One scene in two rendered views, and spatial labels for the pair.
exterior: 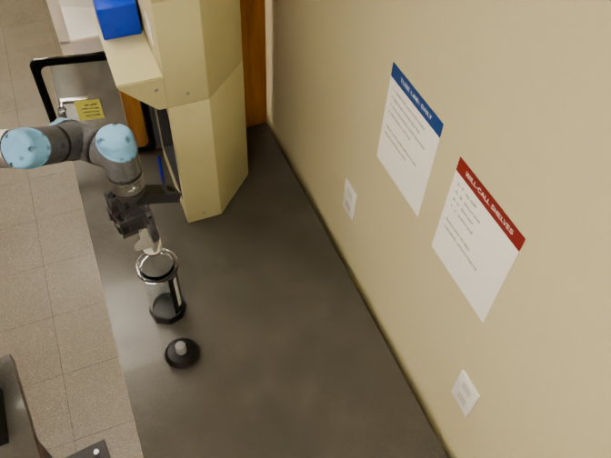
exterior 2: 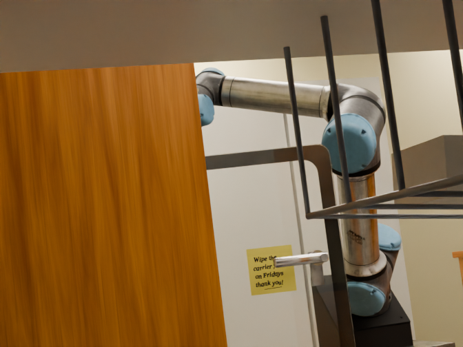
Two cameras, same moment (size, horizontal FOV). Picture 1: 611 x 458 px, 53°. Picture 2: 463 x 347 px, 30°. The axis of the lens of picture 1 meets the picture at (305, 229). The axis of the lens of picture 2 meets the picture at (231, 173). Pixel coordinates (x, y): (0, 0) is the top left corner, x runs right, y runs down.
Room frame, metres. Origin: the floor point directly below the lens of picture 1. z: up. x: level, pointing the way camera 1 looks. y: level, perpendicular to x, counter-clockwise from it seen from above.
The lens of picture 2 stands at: (2.90, 0.85, 1.21)
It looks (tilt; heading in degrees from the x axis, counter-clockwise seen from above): 6 degrees up; 188
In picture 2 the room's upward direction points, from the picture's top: 7 degrees counter-clockwise
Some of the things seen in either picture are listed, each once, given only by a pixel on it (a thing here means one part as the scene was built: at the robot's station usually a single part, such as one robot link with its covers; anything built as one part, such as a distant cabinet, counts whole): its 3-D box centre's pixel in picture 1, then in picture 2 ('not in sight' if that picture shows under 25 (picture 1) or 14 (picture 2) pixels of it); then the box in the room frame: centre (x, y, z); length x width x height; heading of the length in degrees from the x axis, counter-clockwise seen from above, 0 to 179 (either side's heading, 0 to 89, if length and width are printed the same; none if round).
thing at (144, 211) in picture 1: (129, 206); not in sight; (0.90, 0.40, 1.41); 0.09 x 0.08 x 0.12; 129
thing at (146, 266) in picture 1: (162, 286); not in sight; (0.92, 0.38, 1.06); 0.11 x 0.11 x 0.21
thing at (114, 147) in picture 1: (117, 153); not in sight; (0.91, 0.40, 1.57); 0.09 x 0.08 x 0.11; 70
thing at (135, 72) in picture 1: (130, 61); not in sight; (1.36, 0.49, 1.46); 0.32 x 0.11 x 0.10; 25
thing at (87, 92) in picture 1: (98, 108); (254, 271); (1.48, 0.67, 1.19); 0.30 x 0.01 x 0.40; 106
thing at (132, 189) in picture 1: (126, 181); not in sight; (0.90, 0.39, 1.49); 0.08 x 0.08 x 0.05
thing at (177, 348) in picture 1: (181, 351); not in sight; (0.77, 0.31, 0.97); 0.09 x 0.09 x 0.07
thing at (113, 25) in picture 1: (115, 12); not in sight; (1.44, 0.53, 1.56); 0.10 x 0.10 x 0.09; 25
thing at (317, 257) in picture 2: not in sight; (300, 259); (1.49, 0.75, 1.20); 0.10 x 0.05 x 0.03; 106
